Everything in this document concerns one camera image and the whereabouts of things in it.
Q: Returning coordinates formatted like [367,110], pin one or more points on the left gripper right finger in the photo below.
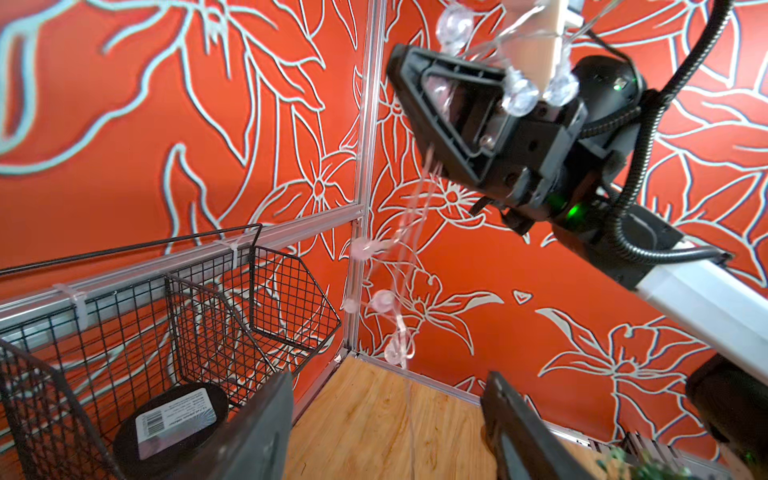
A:
[523,447]

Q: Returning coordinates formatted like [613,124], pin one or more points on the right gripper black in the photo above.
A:
[453,106]

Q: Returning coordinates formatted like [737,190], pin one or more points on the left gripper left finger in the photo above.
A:
[253,445]

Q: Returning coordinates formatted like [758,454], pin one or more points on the small green christmas tree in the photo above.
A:
[616,464]

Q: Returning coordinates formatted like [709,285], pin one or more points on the clear bulb string lights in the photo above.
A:
[397,254]

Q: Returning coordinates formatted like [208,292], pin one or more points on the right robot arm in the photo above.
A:
[589,355]

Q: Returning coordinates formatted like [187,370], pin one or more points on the small black device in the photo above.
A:
[167,431]

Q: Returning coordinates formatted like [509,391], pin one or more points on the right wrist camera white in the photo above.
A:
[532,35]

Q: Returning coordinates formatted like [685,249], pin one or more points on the black wire wall basket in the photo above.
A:
[87,367]

